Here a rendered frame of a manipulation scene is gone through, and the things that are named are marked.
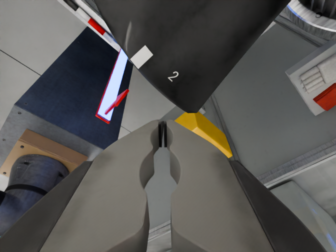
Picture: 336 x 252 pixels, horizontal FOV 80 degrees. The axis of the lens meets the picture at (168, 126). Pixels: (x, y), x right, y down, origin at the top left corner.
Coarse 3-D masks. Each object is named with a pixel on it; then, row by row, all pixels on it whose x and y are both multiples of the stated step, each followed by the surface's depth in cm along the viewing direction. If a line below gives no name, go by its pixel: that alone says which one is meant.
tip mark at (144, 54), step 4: (144, 48) 27; (140, 52) 28; (144, 52) 28; (148, 52) 27; (136, 56) 28; (140, 56) 28; (144, 56) 28; (148, 56) 28; (132, 60) 29; (136, 60) 29; (140, 60) 28; (144, 60) 28; (136, 64) 29; (140, 64) 29
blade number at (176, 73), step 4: (172, 68) 28; (176, 68) 28; (168, 72) 28; (172, 72) 28; (176, 72) 28; (180, 72) 28; (164, 76) 29; (168, 76) 29; (172, 76) 29; (176, 76) 28; (180, 76) 28; (168, 80) 29; (172, 80) 29; (176, 80) 29; (172, 84) 29
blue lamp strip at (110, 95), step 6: (120, 54) 49; (120, 60) 47; (120, 66) 45; (114, 72) 41; (120, 72) 43; (114, 78) 40; (120, 78) 42; (108, 84) 37; (114, 84) 39; (108, 90) 36; (114, 90) 38; (108, 96) 35; (114, 96) 36; (102, 102) 33; (108, 102) 34; (102, 108) 32; (102, 114) 31; (108, 114) 32
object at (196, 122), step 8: (184, 112) 57; (176, 120) 58; (184, 120) 55; (192, 120) 52; (200, 120) 53; (208, 120) 59; (192, 128) 50; (200, 128) 50; (208, 128) 55; (216, 128) 60; (208, 136) 52; (216, 136) 56; (224, 136) 61; (216, 144) 54; (224, 144) 57; (224, 152) 56
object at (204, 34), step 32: (96, 0) 26; (128, 0) 25; (160, 0) 23; (192, 0) 23; (224, 0) 22; (256, 0) 22; (288, 0) 22; (128, 32) 27; (160, 32) 26; (192, 32) 25; (224, 32) 25; (256, 32) 24; (160, 64) 28; (192, 64) 27; (224, 64) 27; (192, 96) 30
